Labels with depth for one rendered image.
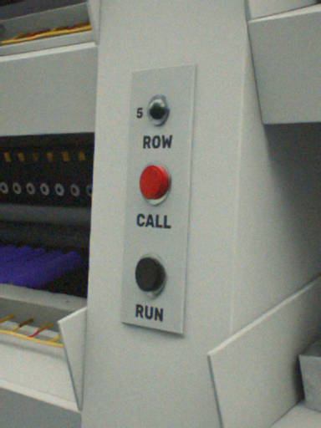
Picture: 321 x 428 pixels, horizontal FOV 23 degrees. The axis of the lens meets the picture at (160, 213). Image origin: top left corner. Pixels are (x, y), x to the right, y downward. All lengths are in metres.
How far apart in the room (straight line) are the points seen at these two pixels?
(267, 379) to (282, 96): 0.13
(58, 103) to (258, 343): 0.18
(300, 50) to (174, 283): 0.12
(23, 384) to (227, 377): 0.16
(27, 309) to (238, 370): 0.21
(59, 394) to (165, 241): 0.12
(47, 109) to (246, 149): 0.15
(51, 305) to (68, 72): 0.15
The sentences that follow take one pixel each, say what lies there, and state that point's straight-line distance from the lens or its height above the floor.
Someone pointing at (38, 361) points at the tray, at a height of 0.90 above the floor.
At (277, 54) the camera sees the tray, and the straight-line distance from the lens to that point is 0.34.
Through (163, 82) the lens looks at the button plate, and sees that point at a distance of 0.37.
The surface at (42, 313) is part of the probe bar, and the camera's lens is 0.51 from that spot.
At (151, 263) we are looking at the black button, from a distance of 0.36.
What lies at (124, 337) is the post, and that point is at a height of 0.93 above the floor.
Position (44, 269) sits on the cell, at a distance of 0.60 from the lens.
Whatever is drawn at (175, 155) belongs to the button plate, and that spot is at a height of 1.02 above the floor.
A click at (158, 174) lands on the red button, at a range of 0.36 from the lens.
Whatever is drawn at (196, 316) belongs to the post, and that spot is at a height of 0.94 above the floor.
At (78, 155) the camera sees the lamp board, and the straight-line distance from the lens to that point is 0.65.
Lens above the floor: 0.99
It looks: 1 degrees down
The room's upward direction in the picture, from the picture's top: 3 degrees clockwise
